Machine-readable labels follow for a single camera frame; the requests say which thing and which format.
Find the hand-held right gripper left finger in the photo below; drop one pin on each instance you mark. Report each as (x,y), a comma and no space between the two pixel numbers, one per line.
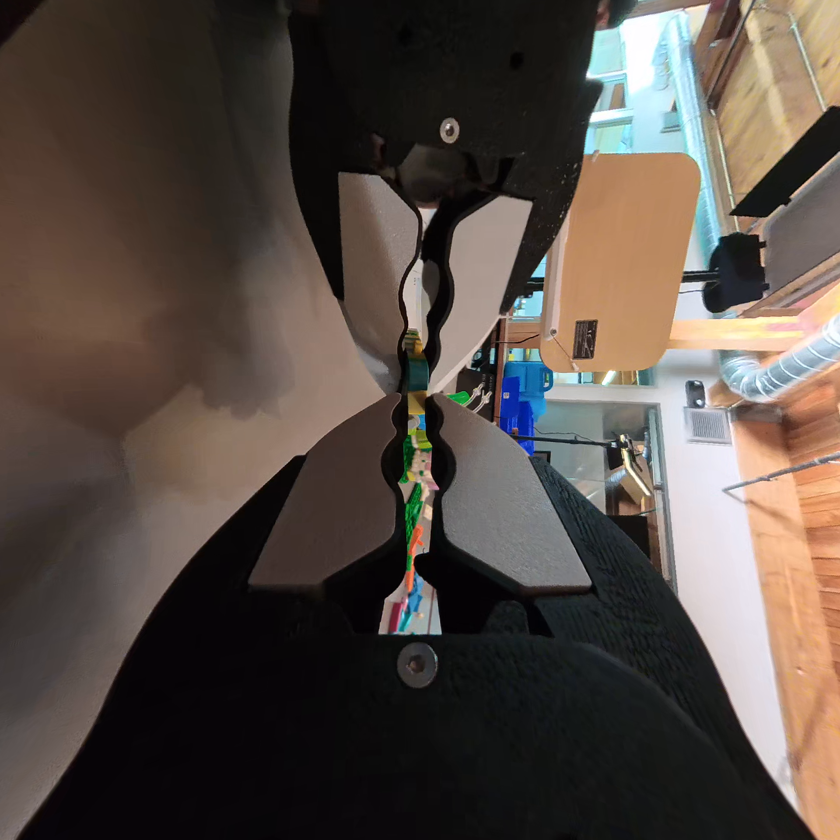
(328,518)

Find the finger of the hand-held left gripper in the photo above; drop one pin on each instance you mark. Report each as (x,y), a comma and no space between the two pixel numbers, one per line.
(374,262)
(489,262)

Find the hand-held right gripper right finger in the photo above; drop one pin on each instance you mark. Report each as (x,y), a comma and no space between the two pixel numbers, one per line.
(505,518)

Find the striped brick fish model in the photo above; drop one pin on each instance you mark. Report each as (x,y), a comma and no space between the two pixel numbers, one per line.
(417,380)

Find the grey desk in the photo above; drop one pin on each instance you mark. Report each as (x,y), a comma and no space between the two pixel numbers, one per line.
(131,262)

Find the glass office door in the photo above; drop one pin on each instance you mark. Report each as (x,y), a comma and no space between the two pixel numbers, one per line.
(590,459)

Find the blue plastic bin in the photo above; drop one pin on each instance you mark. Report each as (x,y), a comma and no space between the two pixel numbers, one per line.
(522,400)

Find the pile of colourful bricks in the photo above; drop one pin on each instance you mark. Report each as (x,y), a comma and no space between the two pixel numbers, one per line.
(410,613)

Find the light wooden panel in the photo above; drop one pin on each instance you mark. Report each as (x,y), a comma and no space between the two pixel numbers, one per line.
(623,262)

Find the round black speaker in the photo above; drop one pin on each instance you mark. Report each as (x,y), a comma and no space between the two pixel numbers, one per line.
(732,269)

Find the white wall vent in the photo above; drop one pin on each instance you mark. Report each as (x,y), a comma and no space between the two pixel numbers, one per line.
(707,425)

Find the silver air duct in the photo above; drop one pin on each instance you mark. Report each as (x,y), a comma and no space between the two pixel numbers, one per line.
(781,367)
(689,131)

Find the wooden post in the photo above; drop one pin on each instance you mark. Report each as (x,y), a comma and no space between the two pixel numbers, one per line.
(735,331)

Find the dark wall panel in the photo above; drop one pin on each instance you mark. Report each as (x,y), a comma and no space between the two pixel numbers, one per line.
(787,170)

